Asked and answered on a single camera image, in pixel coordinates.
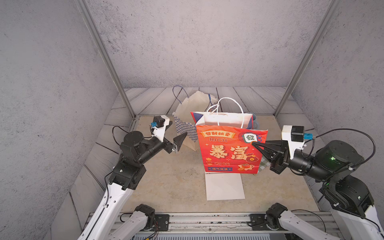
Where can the blue checkered paper bag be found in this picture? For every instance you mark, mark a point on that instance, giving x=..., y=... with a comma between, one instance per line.
x=188, y=100

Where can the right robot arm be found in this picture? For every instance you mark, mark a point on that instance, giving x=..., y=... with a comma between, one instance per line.
x=332, y=166

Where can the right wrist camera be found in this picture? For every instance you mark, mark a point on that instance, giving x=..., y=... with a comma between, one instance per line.
x=296, y=138

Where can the right metal frame post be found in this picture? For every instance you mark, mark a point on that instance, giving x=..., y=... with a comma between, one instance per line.
x=319, y=33

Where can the green checkered cloth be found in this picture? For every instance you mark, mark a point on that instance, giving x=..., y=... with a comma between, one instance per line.
x=263, y=164

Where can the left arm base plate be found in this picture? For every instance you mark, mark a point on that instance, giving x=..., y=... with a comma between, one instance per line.
x=161, y=223

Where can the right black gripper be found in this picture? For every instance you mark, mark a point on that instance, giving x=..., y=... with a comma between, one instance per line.
x=278, y=154

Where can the white happy every day bag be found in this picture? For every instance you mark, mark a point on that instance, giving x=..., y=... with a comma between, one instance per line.
x=224, y=186

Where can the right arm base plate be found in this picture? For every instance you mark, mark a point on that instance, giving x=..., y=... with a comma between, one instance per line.
x=258, y=222

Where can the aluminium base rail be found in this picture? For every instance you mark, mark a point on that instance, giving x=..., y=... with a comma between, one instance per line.
x=210, y=226

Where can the left metal frame post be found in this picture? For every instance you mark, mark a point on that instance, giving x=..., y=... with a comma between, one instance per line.
x=87, y=17

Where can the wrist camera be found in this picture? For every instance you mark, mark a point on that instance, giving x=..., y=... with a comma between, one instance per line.
x=296, y=138
x=159, y=126

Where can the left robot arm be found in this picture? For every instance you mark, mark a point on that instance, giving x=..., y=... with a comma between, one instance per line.
x=122, y=182

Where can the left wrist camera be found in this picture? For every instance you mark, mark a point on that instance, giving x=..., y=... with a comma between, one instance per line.
x=159, y=126

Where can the red and white paper bag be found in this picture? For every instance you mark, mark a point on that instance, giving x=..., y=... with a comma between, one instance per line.
x=226, y=140

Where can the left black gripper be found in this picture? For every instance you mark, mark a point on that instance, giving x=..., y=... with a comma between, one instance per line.
x=173, y=147

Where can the metal frame post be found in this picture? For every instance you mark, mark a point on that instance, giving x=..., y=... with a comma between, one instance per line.
x=87, y=17
x=319, y=33

